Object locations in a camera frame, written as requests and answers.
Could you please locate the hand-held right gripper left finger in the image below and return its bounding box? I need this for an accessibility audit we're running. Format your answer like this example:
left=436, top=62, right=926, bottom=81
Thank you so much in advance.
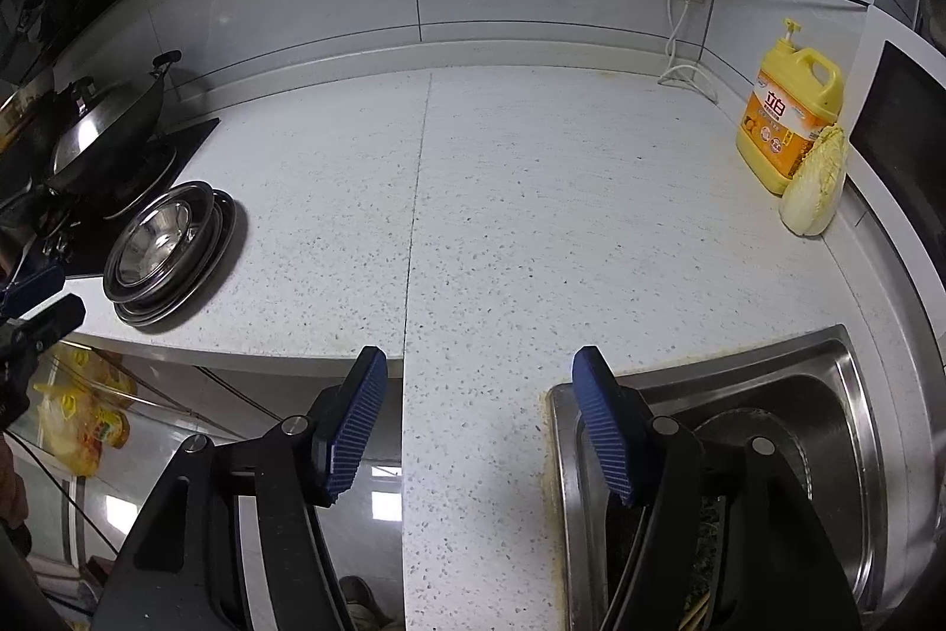
left=92, top=345, right=390, bottom=631

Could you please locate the small steel bowl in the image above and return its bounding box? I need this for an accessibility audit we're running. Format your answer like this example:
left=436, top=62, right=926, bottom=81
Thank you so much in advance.
left=122, top=202, right=202, bottom=282

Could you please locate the yellow plastic bag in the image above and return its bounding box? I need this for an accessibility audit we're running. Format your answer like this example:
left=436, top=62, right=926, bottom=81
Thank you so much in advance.
left=31, top=341, right=140, bottom=478

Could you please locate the person's shoe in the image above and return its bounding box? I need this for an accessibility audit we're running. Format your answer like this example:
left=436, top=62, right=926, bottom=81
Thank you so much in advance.
left=342, top=574, right=404, bottom=631

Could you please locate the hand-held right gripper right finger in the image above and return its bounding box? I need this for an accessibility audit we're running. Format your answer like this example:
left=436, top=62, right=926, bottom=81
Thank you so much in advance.
left=571, top=345, right=866, bottom=631

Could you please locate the steel sink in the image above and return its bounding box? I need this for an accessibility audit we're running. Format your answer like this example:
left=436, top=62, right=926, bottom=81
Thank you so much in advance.
left=545, top=323, right=915, bottom=631

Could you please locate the black wok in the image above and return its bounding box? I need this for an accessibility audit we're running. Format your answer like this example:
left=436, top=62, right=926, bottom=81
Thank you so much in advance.
left=43, top=50, right=183, bottom=198

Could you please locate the yellow detergent bottle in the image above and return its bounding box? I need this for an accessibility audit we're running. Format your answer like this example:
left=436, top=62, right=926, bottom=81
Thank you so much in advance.
left=734, top=17, right=847, bottom=196

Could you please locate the black glass stove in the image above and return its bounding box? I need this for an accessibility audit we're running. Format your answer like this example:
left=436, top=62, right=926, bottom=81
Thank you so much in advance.
left=0, top=117, right=222, bottom=279

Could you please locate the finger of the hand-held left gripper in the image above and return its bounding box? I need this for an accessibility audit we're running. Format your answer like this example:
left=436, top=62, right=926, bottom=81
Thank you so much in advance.
left=0, top=263, right=65, bottom=316
left=0, top=294, right=88, bottom=355

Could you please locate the steel plate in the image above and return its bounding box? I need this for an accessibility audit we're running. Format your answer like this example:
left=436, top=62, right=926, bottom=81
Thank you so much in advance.
left=113, top=192, right=239, bottom=329

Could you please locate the steel wok lid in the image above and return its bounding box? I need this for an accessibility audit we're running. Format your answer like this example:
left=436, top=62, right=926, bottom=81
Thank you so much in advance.
left=50, top=76, right=161, bottom=175

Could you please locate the white microwave oven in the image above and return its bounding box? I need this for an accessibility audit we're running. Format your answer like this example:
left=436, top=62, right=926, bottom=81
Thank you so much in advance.
left=843, top=2, right=946, bottom=399

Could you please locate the napa cabbage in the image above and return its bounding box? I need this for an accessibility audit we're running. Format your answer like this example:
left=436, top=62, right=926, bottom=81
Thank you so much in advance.
left=779, top=125, right=848, bottom=237

